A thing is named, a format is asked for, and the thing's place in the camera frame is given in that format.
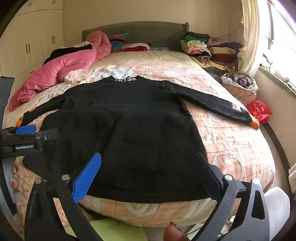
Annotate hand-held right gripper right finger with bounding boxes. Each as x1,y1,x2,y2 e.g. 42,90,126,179
196,152,270,241

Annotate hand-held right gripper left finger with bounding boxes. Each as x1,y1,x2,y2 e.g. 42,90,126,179
24,152,107,241

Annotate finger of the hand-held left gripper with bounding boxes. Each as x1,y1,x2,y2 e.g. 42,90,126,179
0,76,37,135
0,128,60,146

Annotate black sweater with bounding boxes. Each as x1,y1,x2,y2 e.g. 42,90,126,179
22,75,260,204

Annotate stack of folded clothes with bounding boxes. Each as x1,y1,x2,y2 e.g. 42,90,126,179
180,31,244,75

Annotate pile of clothes at headboard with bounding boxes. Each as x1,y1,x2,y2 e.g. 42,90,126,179
82,21,190,53

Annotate person's left hand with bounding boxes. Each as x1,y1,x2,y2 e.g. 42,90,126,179
10,164,21,189

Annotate person's right hand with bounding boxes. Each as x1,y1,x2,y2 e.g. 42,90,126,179
163,221,189,241

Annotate peach floral bed blanket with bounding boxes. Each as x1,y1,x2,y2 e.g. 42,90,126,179
2,49,276,230

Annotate person's green clothing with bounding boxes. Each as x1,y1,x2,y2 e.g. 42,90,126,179
89,218,145,241

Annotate pink quilt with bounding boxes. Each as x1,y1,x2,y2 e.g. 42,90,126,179
9,31,112,112

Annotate red plastic bag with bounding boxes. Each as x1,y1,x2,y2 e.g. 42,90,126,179
246,99,272,124

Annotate black cloth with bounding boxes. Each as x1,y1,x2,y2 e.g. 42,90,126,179
43,43,93,66

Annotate cream wardrobe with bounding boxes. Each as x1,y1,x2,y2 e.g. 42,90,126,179
0,0,65,80

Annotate green window sill cloth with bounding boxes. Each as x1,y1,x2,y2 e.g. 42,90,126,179
258,65,296,96

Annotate red cloth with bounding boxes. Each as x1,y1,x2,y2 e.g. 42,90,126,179
121,43,151,53

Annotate cream curtain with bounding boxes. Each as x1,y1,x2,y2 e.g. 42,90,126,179
238,0,267,79

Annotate window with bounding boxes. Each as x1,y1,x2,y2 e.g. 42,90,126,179
265,0,296,78

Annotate dark bed frame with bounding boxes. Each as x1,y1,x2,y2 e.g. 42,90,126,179
261,122,292,168

